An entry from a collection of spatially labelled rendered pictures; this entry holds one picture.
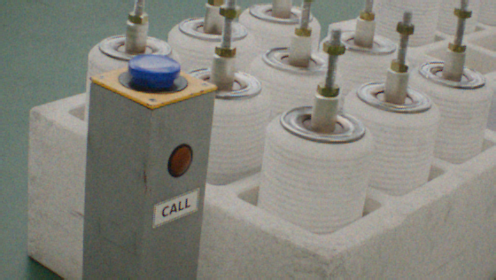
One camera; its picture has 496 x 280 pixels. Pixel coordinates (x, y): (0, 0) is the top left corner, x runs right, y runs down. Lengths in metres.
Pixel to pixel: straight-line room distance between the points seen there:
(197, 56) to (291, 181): 0.26
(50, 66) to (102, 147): 0.95
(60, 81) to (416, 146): 0.82
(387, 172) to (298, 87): 0.13
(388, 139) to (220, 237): 0.18
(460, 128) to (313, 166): 0.25
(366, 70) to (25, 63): 0.77
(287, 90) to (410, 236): 0.19
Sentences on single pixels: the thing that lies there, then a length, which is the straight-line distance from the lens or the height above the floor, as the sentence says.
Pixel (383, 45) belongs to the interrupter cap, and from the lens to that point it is 1.16.
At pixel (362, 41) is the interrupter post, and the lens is 1.15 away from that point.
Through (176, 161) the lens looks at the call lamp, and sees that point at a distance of 0.78.
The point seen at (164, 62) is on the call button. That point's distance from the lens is 0.78.
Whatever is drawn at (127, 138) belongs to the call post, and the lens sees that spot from 0.77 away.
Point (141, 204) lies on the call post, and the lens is 0.78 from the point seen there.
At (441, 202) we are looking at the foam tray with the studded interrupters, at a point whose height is 0.17.
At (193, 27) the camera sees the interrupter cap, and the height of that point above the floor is 0.25.
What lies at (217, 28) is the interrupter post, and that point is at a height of 0.26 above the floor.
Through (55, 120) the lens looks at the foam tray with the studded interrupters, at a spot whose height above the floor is 0.18.
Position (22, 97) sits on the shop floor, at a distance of 1.60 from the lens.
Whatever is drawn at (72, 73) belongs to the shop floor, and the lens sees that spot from 1.71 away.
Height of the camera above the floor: 0.59
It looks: 22 degrees down
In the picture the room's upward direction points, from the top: 7 degrees clockwise
